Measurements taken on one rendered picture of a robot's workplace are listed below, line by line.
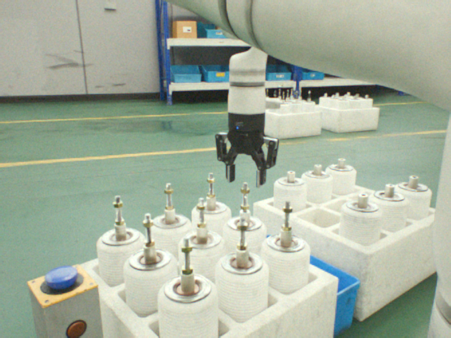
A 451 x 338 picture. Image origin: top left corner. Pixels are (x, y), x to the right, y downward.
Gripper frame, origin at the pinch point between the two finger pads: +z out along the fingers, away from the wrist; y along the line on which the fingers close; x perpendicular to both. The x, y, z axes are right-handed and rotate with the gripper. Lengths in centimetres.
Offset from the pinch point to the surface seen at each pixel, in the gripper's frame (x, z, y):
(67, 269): -40.1, 2.8, -6.0
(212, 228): -0.1, 13.7, -8.5
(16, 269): -14, 36, -68
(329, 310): -1.1, 24.3, 20.2
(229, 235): -4.5, 11.8, -1.1
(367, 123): 262, 30, -25
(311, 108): 221, 15, -59
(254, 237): -2.9, 11.8, 3.8
